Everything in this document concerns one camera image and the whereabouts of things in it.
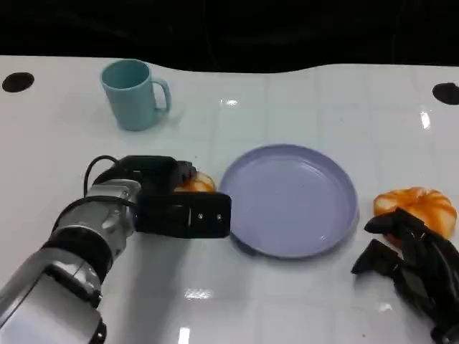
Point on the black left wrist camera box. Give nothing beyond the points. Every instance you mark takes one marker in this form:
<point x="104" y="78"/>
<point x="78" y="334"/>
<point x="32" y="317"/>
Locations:
<point x="201" y="215"/>

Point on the pale green mug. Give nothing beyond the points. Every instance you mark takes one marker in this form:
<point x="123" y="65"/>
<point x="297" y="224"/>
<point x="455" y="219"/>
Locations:
<point x="125" y="104"/>

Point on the lilac plate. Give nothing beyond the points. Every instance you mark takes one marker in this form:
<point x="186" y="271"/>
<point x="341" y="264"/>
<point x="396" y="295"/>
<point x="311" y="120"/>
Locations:
<point x="287" y="200"/>

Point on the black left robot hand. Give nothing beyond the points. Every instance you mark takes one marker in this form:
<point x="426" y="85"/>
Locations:
<point x="154" y="172"/>

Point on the orange and white toy bread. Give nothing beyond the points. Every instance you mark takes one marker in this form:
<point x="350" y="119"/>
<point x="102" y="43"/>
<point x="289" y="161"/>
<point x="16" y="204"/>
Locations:
<point x="201" y="184"/>
<point x="412" y="199"/>

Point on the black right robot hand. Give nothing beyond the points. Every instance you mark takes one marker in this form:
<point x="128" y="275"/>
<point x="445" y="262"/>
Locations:
<point x="423" y="265"/>

